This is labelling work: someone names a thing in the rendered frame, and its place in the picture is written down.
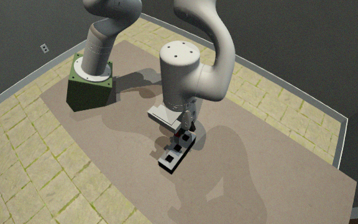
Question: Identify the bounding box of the grey and red pin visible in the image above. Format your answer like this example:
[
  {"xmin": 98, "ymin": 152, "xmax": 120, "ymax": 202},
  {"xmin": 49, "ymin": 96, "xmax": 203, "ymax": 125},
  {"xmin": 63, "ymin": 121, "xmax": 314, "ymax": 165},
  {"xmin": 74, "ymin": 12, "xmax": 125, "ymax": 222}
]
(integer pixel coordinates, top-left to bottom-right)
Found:
[{"xmin": 174, "ymin": 132, "xmax": 182, "ymax": 145}]

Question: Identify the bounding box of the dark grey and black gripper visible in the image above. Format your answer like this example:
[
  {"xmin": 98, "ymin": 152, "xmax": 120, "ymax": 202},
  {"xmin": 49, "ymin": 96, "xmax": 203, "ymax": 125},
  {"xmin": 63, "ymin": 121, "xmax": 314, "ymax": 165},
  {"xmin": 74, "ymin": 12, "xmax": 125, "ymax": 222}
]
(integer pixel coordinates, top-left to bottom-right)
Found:
[{"xmin": 177, "ymin": 103, "xmax": 196, "ymax": 137}]

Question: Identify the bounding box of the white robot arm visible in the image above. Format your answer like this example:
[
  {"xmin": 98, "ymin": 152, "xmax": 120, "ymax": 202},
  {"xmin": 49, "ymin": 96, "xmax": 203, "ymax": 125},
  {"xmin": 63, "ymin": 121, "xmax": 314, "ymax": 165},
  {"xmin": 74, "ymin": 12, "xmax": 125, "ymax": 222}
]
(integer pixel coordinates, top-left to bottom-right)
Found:
[{"xmin": 74, "ymin": 0, "xmax": 236, "ymax": 134}]

